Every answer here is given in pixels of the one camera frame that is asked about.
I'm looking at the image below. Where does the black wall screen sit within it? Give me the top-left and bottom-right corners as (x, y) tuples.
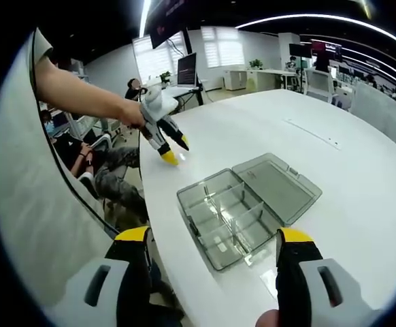
(149, 18), (187, 50)

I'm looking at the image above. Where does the white office chair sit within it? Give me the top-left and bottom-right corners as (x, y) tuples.
(302, 67), (339, 104)

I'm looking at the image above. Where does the person's right hand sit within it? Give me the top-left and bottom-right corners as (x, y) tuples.
(254, 309), (280, 327)

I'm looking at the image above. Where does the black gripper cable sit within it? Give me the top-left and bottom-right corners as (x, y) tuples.
(30, 29), (144, 239)

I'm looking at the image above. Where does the monitor on stand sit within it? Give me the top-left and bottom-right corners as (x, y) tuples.
(176, 52), (198, 89)

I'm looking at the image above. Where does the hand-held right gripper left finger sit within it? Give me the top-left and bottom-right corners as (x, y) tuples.
(44, 226), (154, 327)

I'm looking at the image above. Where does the grey office chair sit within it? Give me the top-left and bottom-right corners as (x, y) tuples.
(97, 117), (123, 146)

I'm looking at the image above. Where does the long white desk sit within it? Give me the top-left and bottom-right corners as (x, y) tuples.
(224, 69), (298, 92)

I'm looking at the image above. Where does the person's white shirt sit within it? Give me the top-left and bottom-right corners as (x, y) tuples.
(0, 29), (117, 309)

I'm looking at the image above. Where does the grey transparent guide fixture box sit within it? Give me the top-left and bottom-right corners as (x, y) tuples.
(176, 152), (323, 273)

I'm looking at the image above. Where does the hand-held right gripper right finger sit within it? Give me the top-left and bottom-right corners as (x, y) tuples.
(275, 227), (384, 327)

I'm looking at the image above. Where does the white standing desk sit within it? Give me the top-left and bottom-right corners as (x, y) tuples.
(165, 84), (204, 106)

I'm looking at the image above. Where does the person's left hand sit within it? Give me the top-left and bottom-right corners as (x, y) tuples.
(125, 101), (148, 129)

